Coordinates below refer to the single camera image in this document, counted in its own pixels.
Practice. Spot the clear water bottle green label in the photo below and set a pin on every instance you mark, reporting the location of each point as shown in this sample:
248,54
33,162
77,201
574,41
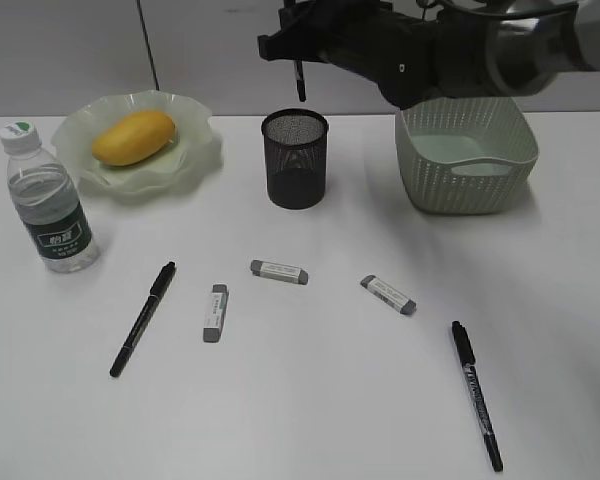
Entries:
46,201

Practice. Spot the light green plastic basket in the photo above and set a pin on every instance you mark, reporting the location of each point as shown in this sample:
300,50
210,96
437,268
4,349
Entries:
464,156

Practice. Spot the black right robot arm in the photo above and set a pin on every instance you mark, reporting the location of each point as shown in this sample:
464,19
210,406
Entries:
495,49

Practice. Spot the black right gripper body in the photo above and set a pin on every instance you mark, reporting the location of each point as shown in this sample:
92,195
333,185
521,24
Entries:
350,35

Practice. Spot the black marker pen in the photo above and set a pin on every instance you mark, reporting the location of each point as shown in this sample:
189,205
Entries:
467,362
155,296
300,81

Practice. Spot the grey white eraser right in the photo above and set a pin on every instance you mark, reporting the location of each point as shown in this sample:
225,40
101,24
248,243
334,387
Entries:
389,295

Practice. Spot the black mesh pen holder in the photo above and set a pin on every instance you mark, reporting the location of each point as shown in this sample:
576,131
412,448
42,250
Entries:
295,153

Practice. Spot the translucent green wavy plate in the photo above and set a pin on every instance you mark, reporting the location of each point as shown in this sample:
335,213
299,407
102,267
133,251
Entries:
193,153

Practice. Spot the grey white eraser left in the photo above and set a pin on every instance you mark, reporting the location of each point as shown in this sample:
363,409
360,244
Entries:
215,313

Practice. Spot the grey white eraser middle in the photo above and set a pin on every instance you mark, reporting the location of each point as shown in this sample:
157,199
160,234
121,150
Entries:
279,272

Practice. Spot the grey white eraser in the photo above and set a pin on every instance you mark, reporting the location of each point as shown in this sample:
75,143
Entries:
215,313
279,272
389,295

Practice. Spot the yellow mango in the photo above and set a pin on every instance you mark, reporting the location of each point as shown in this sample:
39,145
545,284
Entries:
134,139

